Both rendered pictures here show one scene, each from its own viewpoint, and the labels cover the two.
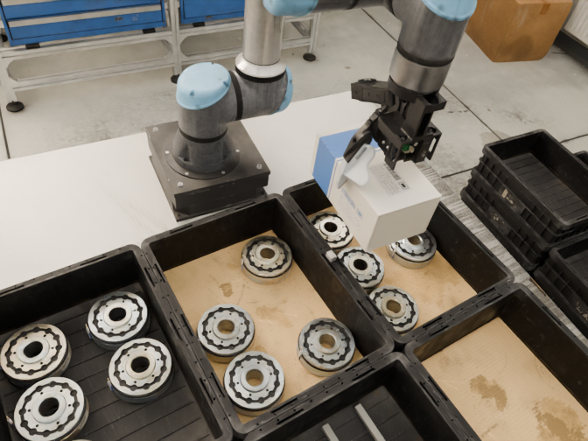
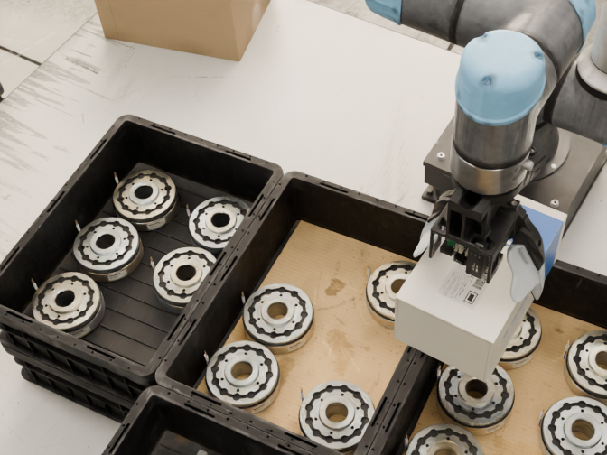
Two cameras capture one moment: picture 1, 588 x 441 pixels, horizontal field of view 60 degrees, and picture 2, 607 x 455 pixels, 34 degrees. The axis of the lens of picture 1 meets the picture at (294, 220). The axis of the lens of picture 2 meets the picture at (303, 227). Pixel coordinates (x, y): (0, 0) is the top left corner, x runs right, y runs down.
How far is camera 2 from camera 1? 78 cm
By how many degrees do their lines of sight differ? 43
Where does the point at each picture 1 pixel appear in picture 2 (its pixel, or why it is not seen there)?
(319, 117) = not seen: outside the picture
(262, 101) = (584, 117)
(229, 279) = (349, 282)
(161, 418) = (160, 330)
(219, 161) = not seen: hidden behind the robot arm
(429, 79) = (462, 171)
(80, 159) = (415, 62)
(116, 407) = (146, 291)
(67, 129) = not seen: hidden behind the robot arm
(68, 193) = (364, 90)
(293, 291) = (387, 349)
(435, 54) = (462, 145)
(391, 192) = (445, 292)
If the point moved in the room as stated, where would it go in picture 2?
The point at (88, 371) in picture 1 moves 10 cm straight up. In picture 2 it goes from (163, 246) to (151, 208)
